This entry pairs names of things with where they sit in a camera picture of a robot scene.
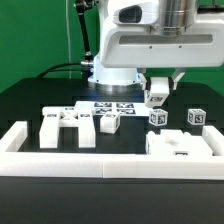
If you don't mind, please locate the white chair back frame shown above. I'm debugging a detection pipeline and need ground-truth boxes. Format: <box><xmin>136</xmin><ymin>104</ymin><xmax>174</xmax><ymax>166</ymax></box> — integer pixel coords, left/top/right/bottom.
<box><xmin>39</xmin><ymin>106</ymin><xmax>96</xmax><ymax>148</ymax></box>

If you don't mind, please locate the white U-shaped boundary frame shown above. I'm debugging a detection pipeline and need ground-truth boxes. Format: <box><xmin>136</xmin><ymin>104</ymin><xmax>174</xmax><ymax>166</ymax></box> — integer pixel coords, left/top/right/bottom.
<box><xmin>0</xmin><ymin>121</ymin><xmax>224</xmax><ymax>180</ymax></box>

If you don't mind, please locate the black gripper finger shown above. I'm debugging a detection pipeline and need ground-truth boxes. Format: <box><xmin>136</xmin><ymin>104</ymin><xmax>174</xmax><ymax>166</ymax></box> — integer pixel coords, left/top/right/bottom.
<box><xmin>138</xmin><ymin>68</ymin><xmax>147</xmax><ymax>90</ymax></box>
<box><xmin>171</xmin><ymin>68</ymin><xmax>186</xmax><ymax>90</ymax></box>

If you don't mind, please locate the white marker base sheet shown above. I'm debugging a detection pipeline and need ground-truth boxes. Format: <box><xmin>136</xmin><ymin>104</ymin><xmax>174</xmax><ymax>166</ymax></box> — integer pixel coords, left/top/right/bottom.
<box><xmin>75</xmin><ymin>101</ymin><xmax>149</xmax><ymax>117</ymax></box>

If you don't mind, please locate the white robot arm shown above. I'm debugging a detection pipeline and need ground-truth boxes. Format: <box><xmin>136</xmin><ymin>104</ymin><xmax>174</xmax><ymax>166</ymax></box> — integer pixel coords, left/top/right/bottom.
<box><xmin>74</xmin><ymin>0</ymin><xmax>224</xmax><ymax>86</ymax></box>

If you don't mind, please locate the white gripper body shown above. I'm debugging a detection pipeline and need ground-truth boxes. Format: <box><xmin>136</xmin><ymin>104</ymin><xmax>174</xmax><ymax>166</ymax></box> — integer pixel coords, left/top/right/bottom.
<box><xmin>99</xmin><ymin>13</ymin><xmax>224</xmax><ymax>68</ymax></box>

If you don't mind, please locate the white chair seat part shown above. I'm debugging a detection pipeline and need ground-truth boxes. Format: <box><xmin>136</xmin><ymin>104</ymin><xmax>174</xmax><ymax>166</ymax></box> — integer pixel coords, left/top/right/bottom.
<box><xmin>145</xmin><ymin>129</ymin><xmax>213</xmax><ymax>157</ymax></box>

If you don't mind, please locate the black cable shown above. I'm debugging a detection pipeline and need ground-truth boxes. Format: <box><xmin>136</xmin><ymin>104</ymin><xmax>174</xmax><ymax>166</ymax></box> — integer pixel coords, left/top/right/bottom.
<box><xmin>35</xmin><ymin>61</ymin><xmax>96</xmax><ymax>80</ymax></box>

